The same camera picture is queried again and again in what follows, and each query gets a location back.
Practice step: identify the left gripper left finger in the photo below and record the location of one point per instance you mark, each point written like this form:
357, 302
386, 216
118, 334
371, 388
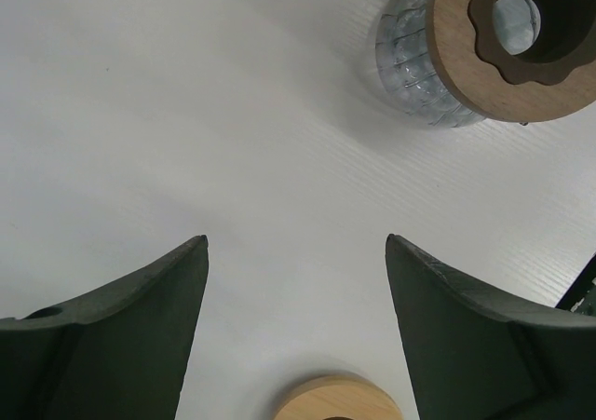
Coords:
118, 352

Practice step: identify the clear ribbed glass server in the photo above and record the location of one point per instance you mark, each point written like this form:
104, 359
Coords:
406, 71

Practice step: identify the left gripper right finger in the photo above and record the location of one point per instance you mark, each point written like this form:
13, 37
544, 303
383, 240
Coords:
474, 351

